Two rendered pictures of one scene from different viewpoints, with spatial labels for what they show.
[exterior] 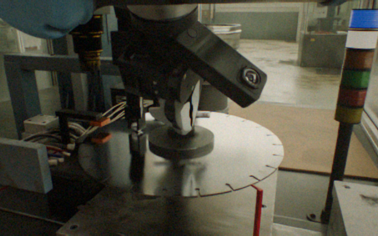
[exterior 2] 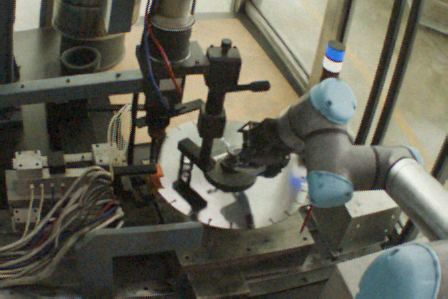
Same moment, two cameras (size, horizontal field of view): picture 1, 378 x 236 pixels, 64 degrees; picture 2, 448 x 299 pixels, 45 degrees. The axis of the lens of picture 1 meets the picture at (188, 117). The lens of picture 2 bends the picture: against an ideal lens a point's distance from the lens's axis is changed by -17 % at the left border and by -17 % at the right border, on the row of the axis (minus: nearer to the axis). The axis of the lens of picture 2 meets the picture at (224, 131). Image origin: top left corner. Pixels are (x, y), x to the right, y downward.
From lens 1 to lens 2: 0.99 m
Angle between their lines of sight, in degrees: 42
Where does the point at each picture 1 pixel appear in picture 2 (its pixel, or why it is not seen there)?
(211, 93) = (116, 41)
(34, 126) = (28, 171)
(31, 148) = (198, 226)
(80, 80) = not seen: outside the picture
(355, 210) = not seen: hidden behind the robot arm
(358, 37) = (333, 65)
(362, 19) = (336, 55)
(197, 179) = (278, 205)
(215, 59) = not seen: hidden behind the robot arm
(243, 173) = (296, 189)
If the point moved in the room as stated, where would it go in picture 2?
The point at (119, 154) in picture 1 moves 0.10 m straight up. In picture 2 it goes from (209, 201) to (217, 163)
